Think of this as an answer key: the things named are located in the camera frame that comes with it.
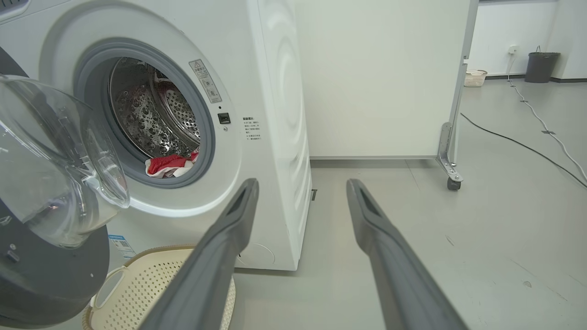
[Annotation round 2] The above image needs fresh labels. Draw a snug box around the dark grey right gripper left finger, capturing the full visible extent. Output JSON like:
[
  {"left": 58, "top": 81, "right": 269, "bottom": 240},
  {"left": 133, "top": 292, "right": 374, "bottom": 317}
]
[{"left": 139, "top": 178, "right": 260, "bottom": 330}]

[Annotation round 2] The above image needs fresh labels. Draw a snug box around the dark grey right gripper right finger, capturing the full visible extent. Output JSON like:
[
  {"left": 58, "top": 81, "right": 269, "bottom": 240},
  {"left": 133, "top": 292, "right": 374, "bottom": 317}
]
[{"left": 346, "top": 178, "right": 469, "bottom": 330}]

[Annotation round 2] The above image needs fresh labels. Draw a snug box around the red and white jersey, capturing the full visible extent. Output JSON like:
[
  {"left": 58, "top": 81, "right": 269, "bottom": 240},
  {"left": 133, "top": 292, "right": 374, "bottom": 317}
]
[{"left": 145, "top": 148, "right": 200, "bottom": 178}]

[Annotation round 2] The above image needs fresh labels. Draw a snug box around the washing machine door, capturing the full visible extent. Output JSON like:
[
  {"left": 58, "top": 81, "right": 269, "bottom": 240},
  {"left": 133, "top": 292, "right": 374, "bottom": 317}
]
[{"left": 0, "top": 46, "right": 131, "bottom": 328}]

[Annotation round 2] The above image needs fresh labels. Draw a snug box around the cream perforated laundry basket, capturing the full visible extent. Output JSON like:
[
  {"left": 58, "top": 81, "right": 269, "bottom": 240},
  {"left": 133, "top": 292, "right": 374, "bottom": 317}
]
[{"left": 83, "top": 244, "right": 237, "bottom": 330}]

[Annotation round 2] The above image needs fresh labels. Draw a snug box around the white front-load washing machine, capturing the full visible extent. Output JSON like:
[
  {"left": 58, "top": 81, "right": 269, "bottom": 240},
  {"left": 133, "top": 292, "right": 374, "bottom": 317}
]
[{"left": 0, "top": 0, "right": 313, "bottom": 272}]

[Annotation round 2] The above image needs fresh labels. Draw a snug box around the small white woven basket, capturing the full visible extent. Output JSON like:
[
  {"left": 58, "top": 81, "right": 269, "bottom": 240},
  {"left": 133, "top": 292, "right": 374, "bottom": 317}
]
[{"left": 464, "top": 69, "right": 488, "bottom": 88}]

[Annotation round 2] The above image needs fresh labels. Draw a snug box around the blue energy label sticker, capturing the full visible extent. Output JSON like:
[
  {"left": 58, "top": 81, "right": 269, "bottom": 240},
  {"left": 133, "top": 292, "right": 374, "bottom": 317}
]
[{"left": 108, "top": 235, "right": 137, "bottom": 259}]

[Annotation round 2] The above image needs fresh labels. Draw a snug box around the metal leg with caster wheel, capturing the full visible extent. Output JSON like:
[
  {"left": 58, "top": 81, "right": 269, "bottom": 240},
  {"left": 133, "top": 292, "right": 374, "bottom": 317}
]
[{"left": 436, "top": 121, "right": 464, "bottom": 191}]

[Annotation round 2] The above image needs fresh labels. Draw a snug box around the black text notice sticker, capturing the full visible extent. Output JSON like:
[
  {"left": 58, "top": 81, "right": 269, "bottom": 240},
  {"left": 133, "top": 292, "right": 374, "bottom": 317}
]
[{"left": 242, "top": 116, "right": 263, "bottom": 142}]

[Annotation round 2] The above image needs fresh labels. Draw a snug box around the grey warning sticker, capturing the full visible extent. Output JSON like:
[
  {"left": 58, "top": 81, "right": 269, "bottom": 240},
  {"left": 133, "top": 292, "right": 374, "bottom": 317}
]
[{"left": 189, "top": 59, "right": 223, "bottom": 104}]

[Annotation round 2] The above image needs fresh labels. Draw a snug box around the white partition panel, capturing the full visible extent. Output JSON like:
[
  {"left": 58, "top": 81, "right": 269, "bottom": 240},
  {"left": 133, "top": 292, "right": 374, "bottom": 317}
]
[{"left": 293, "top": 0, "right": 480, "bottom": 160}]

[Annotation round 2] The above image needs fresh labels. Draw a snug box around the dark grey trash bin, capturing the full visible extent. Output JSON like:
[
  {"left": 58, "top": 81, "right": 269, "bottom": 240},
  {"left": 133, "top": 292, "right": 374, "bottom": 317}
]
[{"left": 525, "top": 46, "right": 561, "bottom": 83}]

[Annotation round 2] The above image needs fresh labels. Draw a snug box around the black floor cable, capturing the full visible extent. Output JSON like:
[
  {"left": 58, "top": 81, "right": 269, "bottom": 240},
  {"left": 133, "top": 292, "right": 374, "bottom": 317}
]
[{"left": 460, "top": 112, "right": 587, "bottom": 189}]

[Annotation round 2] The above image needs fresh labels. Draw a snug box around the white floor cable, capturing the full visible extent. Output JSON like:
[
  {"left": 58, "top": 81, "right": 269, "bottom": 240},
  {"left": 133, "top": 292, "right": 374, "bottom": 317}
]
[{"left": 507, "top": 50, "right": 587, "bottom": 182}]

